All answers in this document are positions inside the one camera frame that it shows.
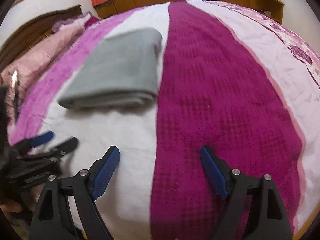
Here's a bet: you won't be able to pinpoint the purple patterned pillow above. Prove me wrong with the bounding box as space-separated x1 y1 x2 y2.
52 11 100 33

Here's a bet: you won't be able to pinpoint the pink and white bedspread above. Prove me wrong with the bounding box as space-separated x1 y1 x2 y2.
8 0 319 239

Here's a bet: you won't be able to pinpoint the dark wooden headboard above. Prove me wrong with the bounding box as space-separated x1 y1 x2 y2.
1 5 82 70

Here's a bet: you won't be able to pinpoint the dusty pink folded quilt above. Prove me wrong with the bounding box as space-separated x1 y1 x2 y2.
1 26 85 123

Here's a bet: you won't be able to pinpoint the grey pants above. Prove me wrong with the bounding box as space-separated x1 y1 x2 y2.
58 28 162 109

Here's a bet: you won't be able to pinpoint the black clothes pile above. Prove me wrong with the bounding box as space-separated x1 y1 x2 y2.
0 86 10 169

